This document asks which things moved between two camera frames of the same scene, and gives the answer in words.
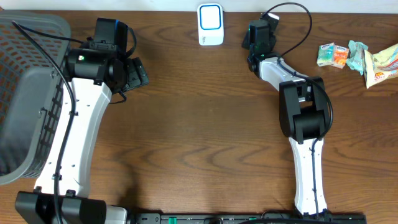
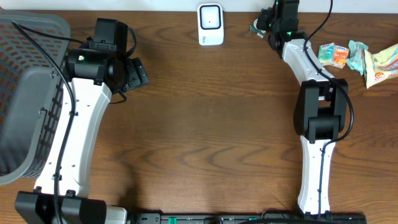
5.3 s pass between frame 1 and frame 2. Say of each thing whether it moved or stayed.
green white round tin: moved
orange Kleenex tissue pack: stayed
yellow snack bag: stayed
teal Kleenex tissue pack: stayed
